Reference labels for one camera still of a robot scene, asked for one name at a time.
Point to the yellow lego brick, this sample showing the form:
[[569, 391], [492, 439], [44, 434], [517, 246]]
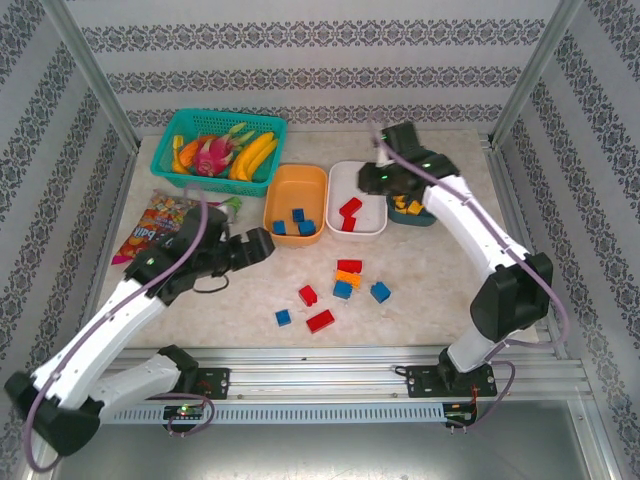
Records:
[[414, 208]]

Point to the small red lego brick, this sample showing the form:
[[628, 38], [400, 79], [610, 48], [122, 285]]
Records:
[[348, 223]]

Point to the long red lego brick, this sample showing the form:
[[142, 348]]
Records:
[[320, 321], [349, 265]]

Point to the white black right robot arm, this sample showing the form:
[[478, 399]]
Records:
[[465, 225]]

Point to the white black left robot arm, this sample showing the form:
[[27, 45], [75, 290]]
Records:
[[95, 330]]

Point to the dark green plastic bin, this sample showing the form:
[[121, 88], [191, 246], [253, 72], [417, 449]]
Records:
[[410, 221]]

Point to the white plastic bin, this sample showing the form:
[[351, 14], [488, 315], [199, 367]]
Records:
[[370, 220]]

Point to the colourful snack bag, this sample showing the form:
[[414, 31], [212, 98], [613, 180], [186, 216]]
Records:
[[150, 225]]

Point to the yellow toy fruit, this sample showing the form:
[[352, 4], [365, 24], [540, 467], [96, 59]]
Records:
[[178, 162]]

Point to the pink toy dragon fruit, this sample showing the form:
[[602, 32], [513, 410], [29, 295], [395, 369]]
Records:
[[212, 157]]

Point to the orange toy mango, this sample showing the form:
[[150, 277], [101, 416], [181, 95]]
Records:
[[188, 154]]

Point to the orange plastic bin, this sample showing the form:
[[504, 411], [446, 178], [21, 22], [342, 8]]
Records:
[[295, 187]]

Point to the yellow toy banana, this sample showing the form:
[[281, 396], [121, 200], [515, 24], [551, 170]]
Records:
[[252, 147], [262, 160]]

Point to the long orange lego brick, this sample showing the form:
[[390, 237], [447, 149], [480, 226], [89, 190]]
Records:
[[348, 278]]

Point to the teal plastic basket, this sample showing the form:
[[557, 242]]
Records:
[[175, 125]]

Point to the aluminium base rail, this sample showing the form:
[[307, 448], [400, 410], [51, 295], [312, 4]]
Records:
[[310, 375]]

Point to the aluminium frame post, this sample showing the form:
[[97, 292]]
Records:
[[94, 75], [533, 75]]

